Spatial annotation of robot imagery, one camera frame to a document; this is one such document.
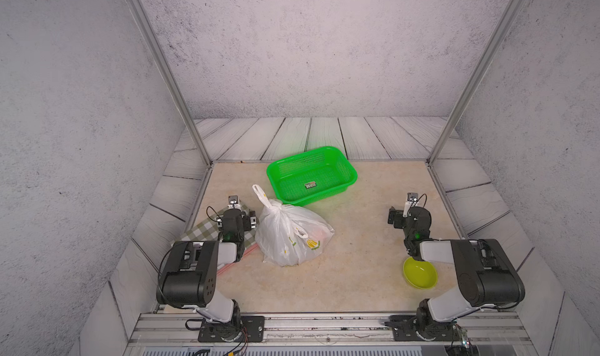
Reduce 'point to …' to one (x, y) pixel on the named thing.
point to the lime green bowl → (421, 274)
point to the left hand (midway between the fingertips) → (240, 210)
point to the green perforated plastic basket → (310, 176)
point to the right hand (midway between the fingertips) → (407, 207)
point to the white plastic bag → (288, 236)
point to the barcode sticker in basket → (310, 184)
